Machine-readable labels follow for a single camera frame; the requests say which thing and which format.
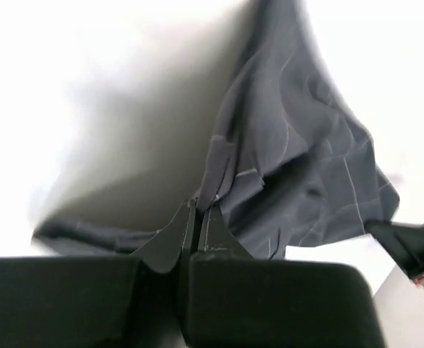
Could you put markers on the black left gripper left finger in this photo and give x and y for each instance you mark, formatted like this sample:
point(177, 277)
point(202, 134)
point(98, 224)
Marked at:
point(162, 252)

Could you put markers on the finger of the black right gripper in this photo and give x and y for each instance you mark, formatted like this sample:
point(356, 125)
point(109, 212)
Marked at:
point(405, 245)

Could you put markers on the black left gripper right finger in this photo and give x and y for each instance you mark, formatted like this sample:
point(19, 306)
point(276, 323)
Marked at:
point(216, 240)

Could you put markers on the dark grey checked cloth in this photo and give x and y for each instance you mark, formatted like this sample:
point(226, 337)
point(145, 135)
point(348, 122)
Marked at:
point(227, 106)

